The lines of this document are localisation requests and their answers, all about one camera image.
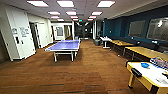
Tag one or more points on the long wooden table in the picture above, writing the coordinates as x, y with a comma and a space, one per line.
146, 52

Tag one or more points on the ceiling light panel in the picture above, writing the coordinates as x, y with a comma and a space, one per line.
74, 17
37, 3
92, 17
106, 3
55, 16
97, 13
71, 13
65, 3
54, 13

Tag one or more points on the grey hallway door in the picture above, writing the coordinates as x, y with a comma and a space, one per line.
4, 48

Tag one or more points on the white wall papers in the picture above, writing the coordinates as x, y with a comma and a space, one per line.
24, 31

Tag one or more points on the small white table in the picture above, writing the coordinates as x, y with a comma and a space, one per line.
105, 39

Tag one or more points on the short wooden table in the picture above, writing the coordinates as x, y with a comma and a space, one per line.
120, 43

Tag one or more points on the dark ottoman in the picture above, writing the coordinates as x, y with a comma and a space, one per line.
97, 42

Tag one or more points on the dark framed window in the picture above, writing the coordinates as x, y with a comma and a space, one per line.
158, 29
137, 28

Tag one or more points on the blue ping pong table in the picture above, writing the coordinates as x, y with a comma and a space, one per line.
65, 46

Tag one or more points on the dark sofa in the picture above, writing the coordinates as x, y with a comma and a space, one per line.
164, 49

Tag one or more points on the light wood gaming table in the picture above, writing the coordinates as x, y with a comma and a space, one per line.
146, 78

